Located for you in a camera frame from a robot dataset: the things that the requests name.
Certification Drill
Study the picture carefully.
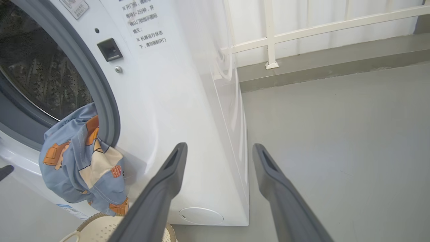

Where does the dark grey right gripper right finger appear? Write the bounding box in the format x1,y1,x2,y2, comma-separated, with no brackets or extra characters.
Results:
253,144,335,242

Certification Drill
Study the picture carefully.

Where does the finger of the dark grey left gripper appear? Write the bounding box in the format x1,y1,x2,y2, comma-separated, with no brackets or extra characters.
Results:
0,165,14,182

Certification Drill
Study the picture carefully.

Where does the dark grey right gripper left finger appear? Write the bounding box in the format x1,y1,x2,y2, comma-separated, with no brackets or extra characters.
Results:
107,143,188,242

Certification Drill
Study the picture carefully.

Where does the blue cream cartoon print top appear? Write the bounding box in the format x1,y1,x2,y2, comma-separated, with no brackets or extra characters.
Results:
39,103,130,215

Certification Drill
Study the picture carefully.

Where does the cream perforated laundry basket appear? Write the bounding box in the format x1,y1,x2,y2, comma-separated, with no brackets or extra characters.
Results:
60,212,177,242

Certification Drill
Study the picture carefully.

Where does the white washing machine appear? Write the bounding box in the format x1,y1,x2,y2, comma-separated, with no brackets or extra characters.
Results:
0,0,250,226

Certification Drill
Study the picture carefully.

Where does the grey rubber door gasket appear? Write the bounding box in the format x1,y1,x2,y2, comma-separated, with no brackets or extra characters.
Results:
0,0,121,152

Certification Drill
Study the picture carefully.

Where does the black door lock latch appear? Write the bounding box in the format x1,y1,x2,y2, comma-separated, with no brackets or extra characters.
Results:
97,38,123,62

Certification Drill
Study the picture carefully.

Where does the round white filter cover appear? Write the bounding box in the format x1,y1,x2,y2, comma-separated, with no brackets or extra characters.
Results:
179,207,224,226

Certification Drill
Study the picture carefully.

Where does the blue energy label sticker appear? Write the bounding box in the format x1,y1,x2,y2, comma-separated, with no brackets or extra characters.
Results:
56,203,88,219

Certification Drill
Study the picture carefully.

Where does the perforated steel drum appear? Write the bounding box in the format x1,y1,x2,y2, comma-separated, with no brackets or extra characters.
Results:
0,0,94,121

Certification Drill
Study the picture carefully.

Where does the white metal railing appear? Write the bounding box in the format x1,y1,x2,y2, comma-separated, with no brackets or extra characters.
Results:
220,0,430,70

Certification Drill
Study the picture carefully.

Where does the red triangle warning sticker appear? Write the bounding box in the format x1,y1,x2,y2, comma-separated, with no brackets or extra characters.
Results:
60,0,89,20

